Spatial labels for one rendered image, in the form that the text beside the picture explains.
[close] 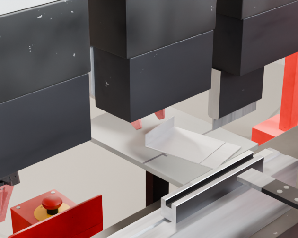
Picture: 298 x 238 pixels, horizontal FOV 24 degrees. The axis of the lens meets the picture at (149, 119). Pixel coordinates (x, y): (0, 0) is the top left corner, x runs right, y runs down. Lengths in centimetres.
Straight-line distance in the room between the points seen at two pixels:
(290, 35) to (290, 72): 202
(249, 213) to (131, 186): 183
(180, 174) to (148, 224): 10
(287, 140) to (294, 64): 159
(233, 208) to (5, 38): 52
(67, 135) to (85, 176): 225
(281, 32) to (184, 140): 26
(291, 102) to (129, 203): 85
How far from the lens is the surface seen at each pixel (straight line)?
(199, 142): 112
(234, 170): 105
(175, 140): 113
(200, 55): 85
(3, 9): 65
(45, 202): 134
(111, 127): 118
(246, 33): 92
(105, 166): 305
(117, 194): 285
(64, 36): 69
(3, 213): 131
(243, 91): 100
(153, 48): 79
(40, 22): 67
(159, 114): 118
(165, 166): 106
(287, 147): 140
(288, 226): 116
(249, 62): 94
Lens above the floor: 153
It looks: 26 degrees down
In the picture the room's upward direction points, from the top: straight up
